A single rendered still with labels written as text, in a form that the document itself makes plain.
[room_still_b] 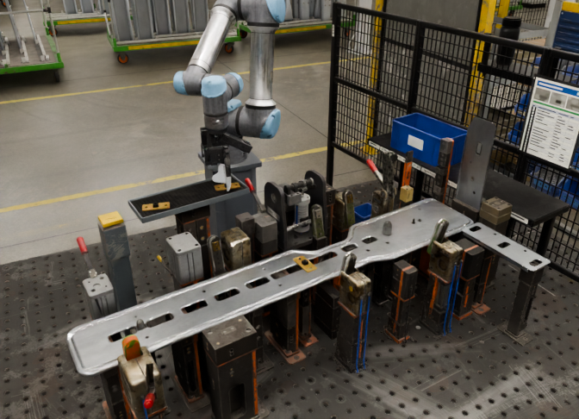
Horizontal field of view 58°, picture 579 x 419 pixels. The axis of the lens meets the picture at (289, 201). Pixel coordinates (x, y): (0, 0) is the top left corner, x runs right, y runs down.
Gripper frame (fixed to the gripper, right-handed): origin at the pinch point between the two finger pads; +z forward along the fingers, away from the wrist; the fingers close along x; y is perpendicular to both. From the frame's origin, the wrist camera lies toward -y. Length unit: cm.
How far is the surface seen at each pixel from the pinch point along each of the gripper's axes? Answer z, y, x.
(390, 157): -3, -58, 4
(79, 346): 18, 48, 45
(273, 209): 8.5, -13.7, 8.3
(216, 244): 9.0, 8.2, 22.4
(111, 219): 1.8, 37.5, 10.5
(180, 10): 55, -65, -699
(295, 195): 2.2, -20.5, 11.9
